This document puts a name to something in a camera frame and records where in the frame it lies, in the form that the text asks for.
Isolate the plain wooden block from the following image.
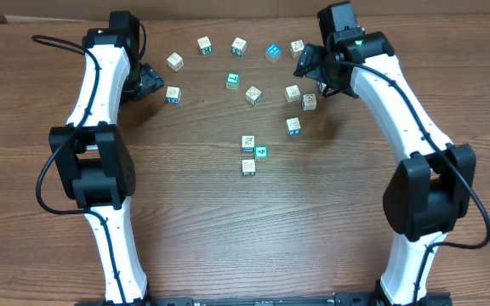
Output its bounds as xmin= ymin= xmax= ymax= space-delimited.
xmin=285 ymin=85 xmax=300 ymax=103

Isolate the wooden block teal side top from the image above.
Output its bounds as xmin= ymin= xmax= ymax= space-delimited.
xmin=231 ymin=37 xmax=247 ymax=56

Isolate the cardboard backdrop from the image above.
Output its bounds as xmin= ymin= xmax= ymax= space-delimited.
xmin=0 ymin=0 xmax=490 ymax=23

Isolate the wooden block blue side left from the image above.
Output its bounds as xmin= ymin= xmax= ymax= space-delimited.
xmin=166 ymin=86 xmax=181 ymax=104

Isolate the blue top wooden block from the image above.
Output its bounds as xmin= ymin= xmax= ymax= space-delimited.
xmin=265 ymin=43 xmax=282 ymax=63

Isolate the wooden block top right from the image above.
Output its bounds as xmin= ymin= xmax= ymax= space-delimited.
xmin=290 ymin=40 xmax=305 ymax=58

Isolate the wooden block animal drawing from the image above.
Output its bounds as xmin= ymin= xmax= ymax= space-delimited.
xmin=246 ymin=86 xmax=262 ymax=105

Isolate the leaf block blue side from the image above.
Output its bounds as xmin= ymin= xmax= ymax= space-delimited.
xmin=242 ymin=136 xmax=255 ymax=153

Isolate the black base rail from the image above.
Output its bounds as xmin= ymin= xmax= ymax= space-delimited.
xmin=127 ymin=293 xmax=389 ymax=306

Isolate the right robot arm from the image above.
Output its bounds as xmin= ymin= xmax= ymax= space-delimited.
xmin=294 ymin=1 xmax=476 ymax=305

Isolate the wooden block green side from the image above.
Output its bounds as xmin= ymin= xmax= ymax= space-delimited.
xmin=197 ymin=37 xmax=213 ymax=55

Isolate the wooden block blue edge centre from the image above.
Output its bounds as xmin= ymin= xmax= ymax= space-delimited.
xmin=302 ymin=93 xmax=316 ymax=111

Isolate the wooden block blue T side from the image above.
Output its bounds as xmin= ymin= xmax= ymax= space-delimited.
xmin=286 ymin=117 xmax=301 ymax=135

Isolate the wooden block M drawing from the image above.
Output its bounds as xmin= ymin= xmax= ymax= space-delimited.
xmin=242 ymin=160 xmax=256 ymax=176

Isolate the green number seven block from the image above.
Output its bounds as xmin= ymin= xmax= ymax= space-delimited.
xmin=225 ymin=73 xmax=240 ymax=90

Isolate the wooden block far left upper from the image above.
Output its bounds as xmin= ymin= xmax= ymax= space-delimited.
xmin=167 ymin=53 xmax=184 ymax=71

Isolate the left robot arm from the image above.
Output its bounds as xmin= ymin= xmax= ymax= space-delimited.
xmin=47 ymin=11 xmax=164 ymax=305

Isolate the green number four block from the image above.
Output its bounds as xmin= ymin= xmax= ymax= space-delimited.
xmin=254 ymin=145 xmax=268 ymax=162

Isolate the wooden block umbrella right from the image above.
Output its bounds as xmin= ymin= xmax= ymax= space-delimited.
xmin=316 ymin=82 xmax=327 ymax=93

